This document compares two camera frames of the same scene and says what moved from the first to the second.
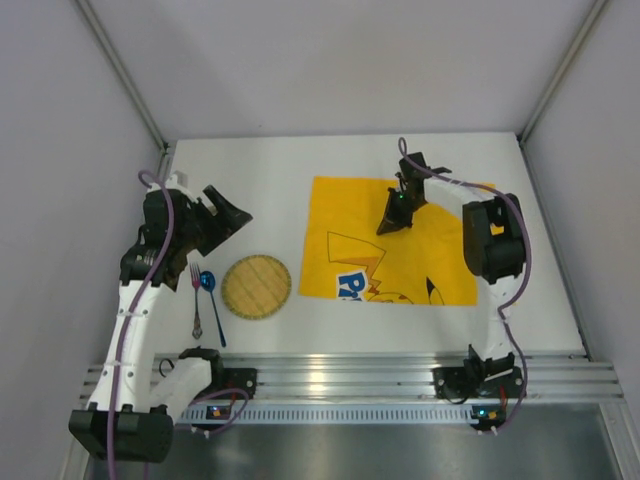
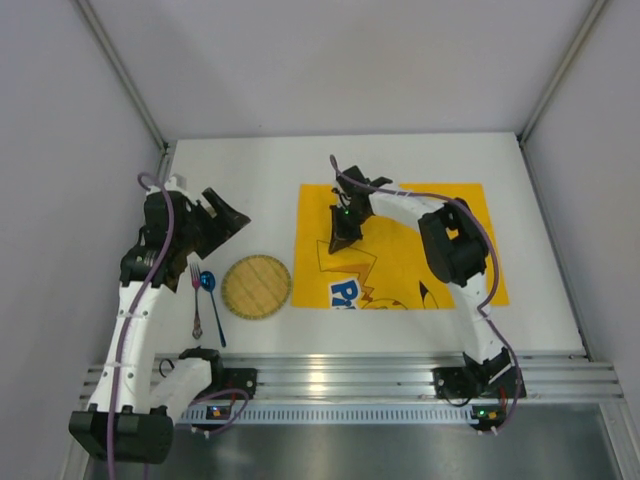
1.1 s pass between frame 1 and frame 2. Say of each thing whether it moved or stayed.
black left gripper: stayed
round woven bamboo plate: stayed
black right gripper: moved
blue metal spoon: stayed
